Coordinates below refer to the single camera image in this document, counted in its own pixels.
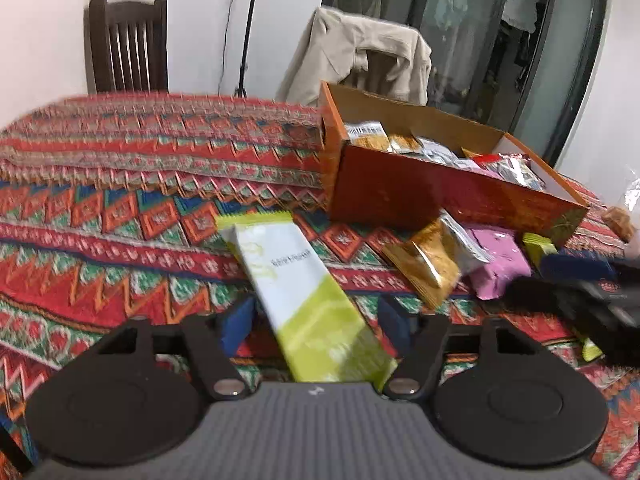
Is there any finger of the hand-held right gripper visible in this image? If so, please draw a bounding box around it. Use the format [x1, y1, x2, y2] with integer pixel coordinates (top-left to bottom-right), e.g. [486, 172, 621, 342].
[542, 254, 620, 283]
[506, 276, 606, 318]

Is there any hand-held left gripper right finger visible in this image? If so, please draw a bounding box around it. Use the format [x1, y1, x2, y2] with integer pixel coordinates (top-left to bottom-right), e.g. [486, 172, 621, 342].
[380, 296, 523, 402]

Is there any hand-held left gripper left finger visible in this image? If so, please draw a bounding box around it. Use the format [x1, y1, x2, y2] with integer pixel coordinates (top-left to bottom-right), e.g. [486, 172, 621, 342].
[97, 297, 256, 402]

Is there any pink snack packet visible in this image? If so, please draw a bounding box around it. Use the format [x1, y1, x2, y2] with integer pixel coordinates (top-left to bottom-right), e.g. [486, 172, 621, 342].
[462, 225, 533, 301]

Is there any green and white snack packet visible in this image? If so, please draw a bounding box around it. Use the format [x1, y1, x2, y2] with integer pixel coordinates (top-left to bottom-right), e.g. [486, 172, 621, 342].
[215, 210, 399, 383]

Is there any red snack packet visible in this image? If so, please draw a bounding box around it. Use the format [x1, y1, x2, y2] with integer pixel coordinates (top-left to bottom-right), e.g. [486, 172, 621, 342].
[472, 154, 547, 192]

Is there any orange cardboard box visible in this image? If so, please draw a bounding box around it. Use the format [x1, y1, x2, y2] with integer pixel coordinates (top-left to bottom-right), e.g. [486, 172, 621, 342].
[319, 81, 592, 249]

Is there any yellow green snack packet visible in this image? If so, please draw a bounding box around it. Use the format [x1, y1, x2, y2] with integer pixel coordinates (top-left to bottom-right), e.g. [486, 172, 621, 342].
[580, 337, 604, 363]
[522, 232, 559, 271]

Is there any clear bag of bread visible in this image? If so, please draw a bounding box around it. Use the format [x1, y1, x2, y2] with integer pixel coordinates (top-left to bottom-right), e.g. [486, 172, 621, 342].
[600, 175, 640, 242]

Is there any silver snack packet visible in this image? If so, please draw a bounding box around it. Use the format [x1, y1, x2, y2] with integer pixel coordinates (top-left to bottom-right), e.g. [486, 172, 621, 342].
[440, 210, 494, 277]

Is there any brown wooden chair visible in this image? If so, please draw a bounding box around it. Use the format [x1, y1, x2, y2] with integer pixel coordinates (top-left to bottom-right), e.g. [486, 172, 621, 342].
[350, 51, 417, 105]

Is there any glass sliding door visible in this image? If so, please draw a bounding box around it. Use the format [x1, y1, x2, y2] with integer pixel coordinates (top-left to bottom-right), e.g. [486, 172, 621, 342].
[325, 0, 612, 166]

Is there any beige jacket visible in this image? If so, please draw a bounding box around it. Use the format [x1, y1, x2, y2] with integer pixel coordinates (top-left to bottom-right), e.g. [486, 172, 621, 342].
[275, 6, 433, 107]

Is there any black tripod stand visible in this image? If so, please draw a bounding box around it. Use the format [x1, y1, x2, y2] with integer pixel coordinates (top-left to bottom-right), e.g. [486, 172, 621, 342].
[234, 0, 265, 97]

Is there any dark wooden chair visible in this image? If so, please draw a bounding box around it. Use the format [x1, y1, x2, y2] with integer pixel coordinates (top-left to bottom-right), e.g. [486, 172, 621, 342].
[84, 0, 169, 94]

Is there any black cable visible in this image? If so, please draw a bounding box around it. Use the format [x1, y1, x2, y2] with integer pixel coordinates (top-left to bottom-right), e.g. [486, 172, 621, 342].
[218, 0, 243, 95]

